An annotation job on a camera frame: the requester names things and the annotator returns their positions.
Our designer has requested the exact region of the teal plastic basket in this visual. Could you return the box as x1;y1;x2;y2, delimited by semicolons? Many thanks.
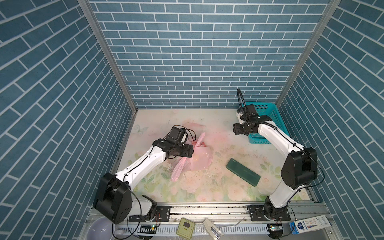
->
243;101;291;145

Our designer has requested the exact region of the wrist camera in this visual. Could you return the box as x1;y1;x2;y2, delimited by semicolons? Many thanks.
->
165;127;188;145
236;105;259;124

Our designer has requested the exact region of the dark green rectangular block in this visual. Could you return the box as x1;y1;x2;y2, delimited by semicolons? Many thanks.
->
226;159;261;187

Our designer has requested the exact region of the green digital timer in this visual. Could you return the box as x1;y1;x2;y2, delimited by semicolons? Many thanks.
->
176;218;196;240

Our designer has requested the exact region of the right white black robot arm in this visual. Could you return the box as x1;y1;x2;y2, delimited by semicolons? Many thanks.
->
234;113;318;221

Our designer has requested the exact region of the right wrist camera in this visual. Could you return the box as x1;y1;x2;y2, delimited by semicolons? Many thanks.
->
236;105;259;124

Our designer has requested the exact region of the white small device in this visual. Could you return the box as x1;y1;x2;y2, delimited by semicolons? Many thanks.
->
203;219;224;240

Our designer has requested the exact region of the aluminium mounting rail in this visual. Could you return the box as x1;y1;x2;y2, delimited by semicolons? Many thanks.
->
152;201;333;223

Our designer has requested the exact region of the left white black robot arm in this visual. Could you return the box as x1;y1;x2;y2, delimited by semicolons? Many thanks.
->
93;139;194;225

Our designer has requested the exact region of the blue white paper box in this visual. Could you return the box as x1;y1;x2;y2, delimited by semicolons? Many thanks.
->
290;215;331;235

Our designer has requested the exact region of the pink plastic bag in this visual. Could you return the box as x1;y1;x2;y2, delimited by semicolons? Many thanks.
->
171;133;213;182

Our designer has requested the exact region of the white round bowl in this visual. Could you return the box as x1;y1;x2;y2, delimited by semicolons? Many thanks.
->
86;217;115;240

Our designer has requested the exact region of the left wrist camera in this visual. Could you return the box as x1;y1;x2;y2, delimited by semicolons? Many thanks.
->
165;127;188;145

